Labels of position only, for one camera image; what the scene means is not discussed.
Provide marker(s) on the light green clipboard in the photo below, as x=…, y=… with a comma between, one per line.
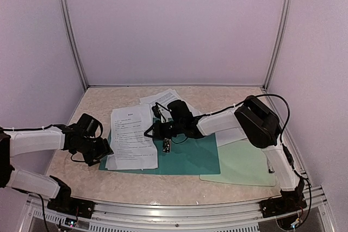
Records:
x=242, y=164

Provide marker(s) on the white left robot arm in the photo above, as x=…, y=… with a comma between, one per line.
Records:
x=83, y=137

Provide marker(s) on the metal folder clip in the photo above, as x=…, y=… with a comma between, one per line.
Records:
x=167, y=145

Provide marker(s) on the printed paper sheet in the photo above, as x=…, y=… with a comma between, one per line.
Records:
x=132, y=150

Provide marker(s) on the dark green folder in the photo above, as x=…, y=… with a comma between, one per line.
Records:
x=187, y=157

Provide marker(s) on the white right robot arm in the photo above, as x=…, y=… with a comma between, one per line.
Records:
x=258, y=122

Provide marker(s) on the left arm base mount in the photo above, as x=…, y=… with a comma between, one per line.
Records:
x=66, y=204

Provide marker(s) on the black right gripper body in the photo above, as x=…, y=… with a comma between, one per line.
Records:
x=166, y=132

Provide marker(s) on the front aluminium rail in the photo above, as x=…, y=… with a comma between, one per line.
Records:
x=239, y=216

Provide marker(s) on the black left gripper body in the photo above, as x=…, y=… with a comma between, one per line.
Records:
x=91, y=151

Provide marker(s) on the left aluminium frame post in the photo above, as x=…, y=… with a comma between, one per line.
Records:
x=73, y=44

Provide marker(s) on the right aluminium frame post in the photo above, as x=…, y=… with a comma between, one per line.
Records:
x=278, y=43

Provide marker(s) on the printed paper stack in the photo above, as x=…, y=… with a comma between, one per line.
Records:
x=164, y=98

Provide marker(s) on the blank white paper sheet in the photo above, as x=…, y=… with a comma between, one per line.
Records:
x=228, y=136

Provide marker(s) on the aluminium frame post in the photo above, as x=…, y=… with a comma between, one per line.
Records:
x=73, y=44
x=278, y=43

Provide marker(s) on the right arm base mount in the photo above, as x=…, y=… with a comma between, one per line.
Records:
x=288, y=202

